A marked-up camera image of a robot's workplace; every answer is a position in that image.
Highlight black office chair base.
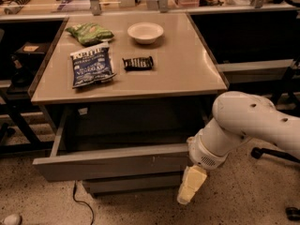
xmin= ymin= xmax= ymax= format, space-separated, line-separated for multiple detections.
xmin=250 ymin=147 xmax=300 ymax=163

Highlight black caster wheel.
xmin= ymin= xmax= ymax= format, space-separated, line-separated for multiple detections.
xmin=285 ymin=207 xmax=300 ymax=221

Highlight grey bottom drawer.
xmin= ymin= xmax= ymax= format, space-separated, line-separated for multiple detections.
xmin=82 ymin=172 xmax=183 ymax=195

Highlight black striped snack bar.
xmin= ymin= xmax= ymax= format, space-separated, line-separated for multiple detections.
xmin=123 ymin=56 xmax=154 ymax=71

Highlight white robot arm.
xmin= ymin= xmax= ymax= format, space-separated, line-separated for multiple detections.
xmin=177 ymin=91 xmax=300 ymax=205

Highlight dark bottle under desk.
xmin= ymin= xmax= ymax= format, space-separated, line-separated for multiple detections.
xmin=11 ymin=54 xmax=34 ymax=87

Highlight white object on floor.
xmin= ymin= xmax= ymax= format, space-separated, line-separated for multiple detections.
xmin=0 ymin=214 xmax=22 ymax=225

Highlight green chips bag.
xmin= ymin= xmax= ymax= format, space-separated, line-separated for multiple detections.
xmin=66 ymin=22 xmax=114 ymax=46

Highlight blue kettle chips bag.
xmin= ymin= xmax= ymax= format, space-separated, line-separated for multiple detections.
xmin=70 ymin=42 xmax=115 ymax=88

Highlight black box with label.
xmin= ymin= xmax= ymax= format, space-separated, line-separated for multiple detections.
xmin=15 ymin=42 xmax=51 ymax=62

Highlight white bowl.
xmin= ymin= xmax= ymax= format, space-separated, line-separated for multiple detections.
xmin=127 ymin=22 xmax=164 ymax=44

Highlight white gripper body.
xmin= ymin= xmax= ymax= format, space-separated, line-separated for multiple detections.
xmin=187 ymin=131 xmax=228 ymax=171

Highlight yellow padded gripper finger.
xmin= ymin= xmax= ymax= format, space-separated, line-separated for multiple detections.
xmin=177 ymin=165 xmax=207 ymax=205

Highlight grey drawer cabinet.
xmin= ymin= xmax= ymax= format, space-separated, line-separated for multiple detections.
xmin=27 ymin=12 xmax=230 ymax=199

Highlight grey top drawer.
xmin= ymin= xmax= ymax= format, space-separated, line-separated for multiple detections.
xmin=33 ymin=102 xmax=203 ymax=182

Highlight grey drawer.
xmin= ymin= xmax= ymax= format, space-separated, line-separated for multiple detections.
xmin=82 ymin=172 xmax=183 ymax=195
xmin=33 ymin=102 xmax=203 ymax=182

